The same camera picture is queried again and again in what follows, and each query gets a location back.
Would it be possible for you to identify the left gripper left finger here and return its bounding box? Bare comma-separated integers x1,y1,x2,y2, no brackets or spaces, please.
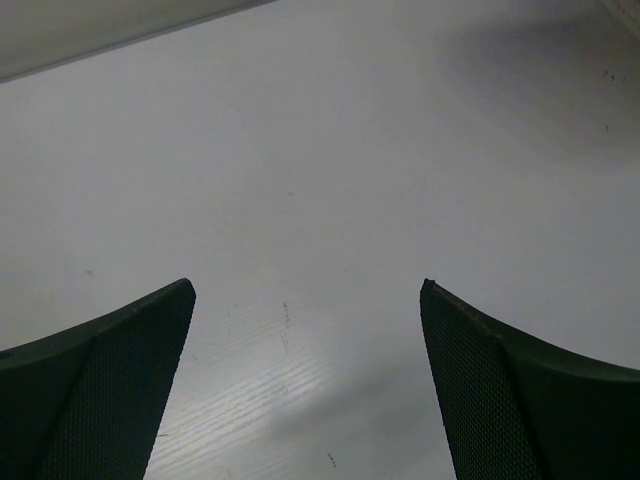
1,279,196,479

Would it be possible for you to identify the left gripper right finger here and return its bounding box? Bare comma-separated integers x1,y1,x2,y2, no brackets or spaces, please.
420,280,639,479

